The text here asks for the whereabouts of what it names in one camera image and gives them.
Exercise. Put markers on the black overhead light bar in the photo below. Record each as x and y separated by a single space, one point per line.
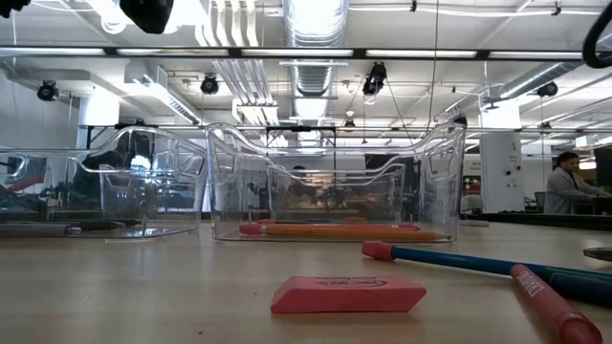
358 53

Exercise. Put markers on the orange pencil with pink eraser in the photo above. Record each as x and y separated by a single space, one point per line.
334 233

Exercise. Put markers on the blue pencil with pink eraser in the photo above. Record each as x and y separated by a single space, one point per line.
454 260

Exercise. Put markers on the clear plastic bin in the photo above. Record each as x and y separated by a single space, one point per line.
181 191
430 181
334 191
158 186

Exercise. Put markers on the black pen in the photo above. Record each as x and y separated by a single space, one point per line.
600 254
134 221

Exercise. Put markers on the person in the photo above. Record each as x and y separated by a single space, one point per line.
569 191

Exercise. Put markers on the red marker pen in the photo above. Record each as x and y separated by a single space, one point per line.
550 301

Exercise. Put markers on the pink rubber eraser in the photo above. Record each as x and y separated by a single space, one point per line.
349 296

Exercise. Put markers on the silver ventilation duct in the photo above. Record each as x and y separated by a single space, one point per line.
313 71

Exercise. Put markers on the purple-grey pen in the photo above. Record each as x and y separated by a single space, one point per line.
33 230

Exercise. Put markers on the black ceiling spotlight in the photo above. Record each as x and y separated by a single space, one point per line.
547 89
48 91
374 79
209 84

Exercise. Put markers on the dark blue marker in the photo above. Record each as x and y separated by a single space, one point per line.
588 289

